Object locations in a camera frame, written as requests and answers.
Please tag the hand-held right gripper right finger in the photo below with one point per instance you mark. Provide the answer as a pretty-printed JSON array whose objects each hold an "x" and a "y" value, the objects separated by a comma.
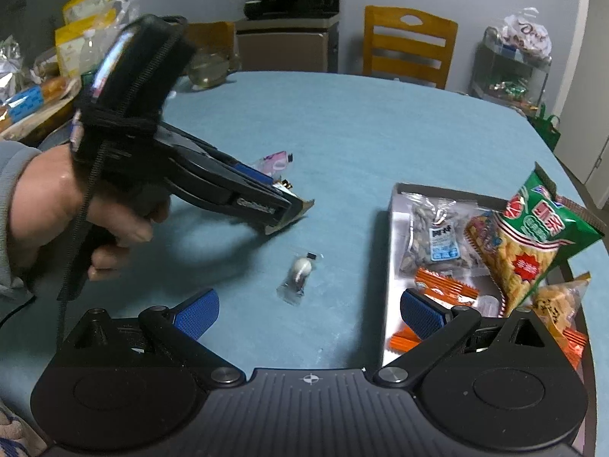
[{"x": 421, "y": 312}]

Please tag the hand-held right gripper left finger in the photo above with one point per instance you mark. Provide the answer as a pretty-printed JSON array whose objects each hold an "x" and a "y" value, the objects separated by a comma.
[{"x": 197, "y": 314}]

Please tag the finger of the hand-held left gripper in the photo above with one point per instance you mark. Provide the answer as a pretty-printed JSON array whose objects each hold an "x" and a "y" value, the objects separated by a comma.
[
  {"x": 223, "y": 164},
  {"x": 247, "y": 202}
]

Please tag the orange packet with white label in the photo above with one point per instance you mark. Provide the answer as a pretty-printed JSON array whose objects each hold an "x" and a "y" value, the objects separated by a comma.
[{"x": 445, "y": 288}]

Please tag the gold cracker packet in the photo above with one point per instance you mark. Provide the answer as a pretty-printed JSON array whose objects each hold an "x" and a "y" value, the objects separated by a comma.
[{"x": 295, "y": 216}]

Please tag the metal tray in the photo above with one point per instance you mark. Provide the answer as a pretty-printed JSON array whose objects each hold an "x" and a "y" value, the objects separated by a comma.
[{"x": 395, "y": 247}]

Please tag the orange packet with brown print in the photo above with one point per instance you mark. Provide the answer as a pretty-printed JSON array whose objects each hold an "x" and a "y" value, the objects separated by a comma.
[{"x": 576, "y": 347}]

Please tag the person's left forearm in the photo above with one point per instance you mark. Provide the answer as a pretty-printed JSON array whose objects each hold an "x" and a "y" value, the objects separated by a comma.
[{"x": 12, "y": 171}]

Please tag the person's left hand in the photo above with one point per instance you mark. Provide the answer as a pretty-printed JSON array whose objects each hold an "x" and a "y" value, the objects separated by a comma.
[{"x": 43, "y": 200}]

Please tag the pink candy packet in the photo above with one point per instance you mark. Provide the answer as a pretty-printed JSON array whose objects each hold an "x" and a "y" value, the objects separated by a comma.
[{"x": 273, "y": 164}]

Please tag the clear water bottle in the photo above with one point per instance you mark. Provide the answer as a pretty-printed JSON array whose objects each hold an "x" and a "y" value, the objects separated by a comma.
[{"x": 90, "y": 52}]

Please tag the small clear packet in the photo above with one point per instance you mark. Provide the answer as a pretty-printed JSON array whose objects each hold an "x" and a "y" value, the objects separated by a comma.
[{"x": 490, "y": 305}]

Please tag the clear sunflower seed packet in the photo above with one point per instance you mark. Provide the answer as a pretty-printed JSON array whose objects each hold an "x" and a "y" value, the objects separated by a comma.
[{"x": 428, "y": 233}]

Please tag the glass bowl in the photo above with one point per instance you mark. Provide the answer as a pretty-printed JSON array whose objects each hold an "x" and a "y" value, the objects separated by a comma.
[{"x": 209, "y": 71}]

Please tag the small white candy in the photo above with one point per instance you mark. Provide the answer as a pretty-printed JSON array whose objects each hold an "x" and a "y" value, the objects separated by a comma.
[{"x": 300, "y": 271}]

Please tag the red yellow snack packet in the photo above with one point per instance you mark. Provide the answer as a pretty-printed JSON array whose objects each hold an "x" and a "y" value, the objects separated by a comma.
[{"x": 480, "y": 243}]

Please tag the clear plastic bag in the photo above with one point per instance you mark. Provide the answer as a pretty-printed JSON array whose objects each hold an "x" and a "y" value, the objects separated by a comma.
[{"x": 126, "y": 12}]

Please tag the bread packet with blue label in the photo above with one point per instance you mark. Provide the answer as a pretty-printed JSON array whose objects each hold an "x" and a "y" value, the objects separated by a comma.
[{"x": 33, "y": 100}]

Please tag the wooden chair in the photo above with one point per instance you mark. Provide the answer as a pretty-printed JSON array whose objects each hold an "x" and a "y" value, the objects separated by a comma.
[
  {"x": 409, "y": 43},
  {"x": 211, "y": 38}
]

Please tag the crinkled foil bag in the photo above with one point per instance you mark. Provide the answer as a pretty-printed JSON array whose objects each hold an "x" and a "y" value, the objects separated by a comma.
[{"x": 14, "y": 66}]

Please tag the green snack bag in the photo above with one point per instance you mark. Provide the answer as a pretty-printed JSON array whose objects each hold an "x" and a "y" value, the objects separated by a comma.
[{"x": 528, "y": 243}]

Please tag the patterned cloth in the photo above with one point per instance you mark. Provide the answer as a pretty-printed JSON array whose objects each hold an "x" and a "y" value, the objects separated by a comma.
[{"x": 14, "y": 433}]

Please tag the green shopping bag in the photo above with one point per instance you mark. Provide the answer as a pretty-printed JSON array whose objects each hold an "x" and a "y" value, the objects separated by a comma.
[{"x": 547, "y": 128}]

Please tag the green candy packets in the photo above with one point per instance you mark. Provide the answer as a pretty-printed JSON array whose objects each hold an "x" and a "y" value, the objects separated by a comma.
[{"x": 509, "y": 88}]

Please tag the metal cart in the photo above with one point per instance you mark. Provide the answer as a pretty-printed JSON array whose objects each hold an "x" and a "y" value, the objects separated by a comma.
[{"x": 509, "y": 76}]

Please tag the white plastic bag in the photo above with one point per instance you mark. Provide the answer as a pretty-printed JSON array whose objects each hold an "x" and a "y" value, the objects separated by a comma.
[{"x": 528, "y": 31}]

